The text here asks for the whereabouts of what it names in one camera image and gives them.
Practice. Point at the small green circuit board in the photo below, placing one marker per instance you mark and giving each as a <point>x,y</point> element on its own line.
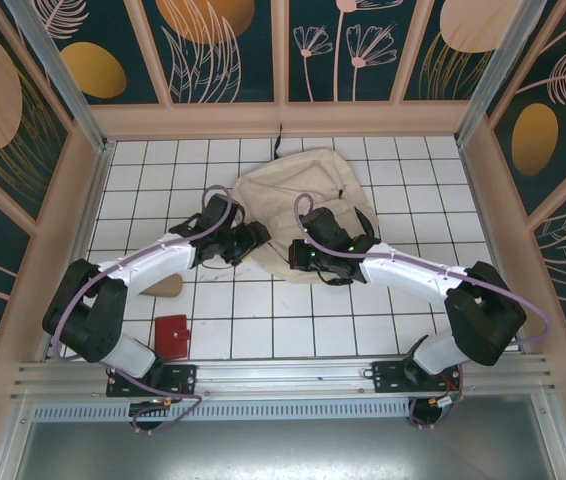
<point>445,402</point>

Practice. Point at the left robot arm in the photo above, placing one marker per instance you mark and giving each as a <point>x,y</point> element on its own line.
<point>88,320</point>

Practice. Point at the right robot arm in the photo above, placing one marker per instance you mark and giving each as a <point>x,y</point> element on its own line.
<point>483,320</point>

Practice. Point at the aluminium mounting rail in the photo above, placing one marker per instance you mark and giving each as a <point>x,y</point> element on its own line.
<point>283,372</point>

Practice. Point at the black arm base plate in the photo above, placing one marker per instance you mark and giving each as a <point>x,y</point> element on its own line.
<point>183,377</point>
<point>388,380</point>

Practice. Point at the tan pencil case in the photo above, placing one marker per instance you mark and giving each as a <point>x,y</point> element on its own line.
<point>165,287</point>

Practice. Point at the beige fabric backpack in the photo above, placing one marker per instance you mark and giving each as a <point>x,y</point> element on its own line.
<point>293,180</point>

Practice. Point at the grey metal panel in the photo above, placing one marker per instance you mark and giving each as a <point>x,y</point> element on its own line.
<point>283,450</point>

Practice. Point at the aluminium frame post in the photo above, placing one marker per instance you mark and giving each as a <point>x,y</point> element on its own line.
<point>502,75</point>
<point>64,80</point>

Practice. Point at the red wallet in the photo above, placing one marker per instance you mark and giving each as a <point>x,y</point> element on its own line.
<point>170,335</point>

